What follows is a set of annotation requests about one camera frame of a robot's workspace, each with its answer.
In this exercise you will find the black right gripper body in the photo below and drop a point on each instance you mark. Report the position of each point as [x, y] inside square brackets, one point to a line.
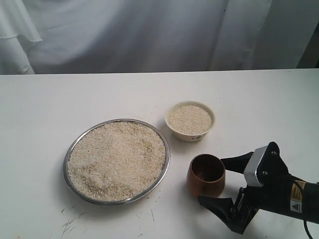
[267, 188]

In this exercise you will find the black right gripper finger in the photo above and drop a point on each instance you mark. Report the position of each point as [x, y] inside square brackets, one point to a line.
[223, 208]
[237, 164]

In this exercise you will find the brown wooden cup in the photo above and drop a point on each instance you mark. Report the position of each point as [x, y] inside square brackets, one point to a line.
[206, 176]

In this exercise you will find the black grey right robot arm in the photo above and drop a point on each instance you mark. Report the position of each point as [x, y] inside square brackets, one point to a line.
[304, 200]

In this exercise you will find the white floral ceramic bowl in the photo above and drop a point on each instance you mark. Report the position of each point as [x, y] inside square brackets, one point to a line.
[189, 120]

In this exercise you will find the round steel rice tray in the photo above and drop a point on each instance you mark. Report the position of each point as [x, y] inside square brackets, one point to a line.
[116, 162]

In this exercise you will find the white backdrop curtain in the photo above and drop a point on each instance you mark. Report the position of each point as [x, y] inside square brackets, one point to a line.
[120, 36]

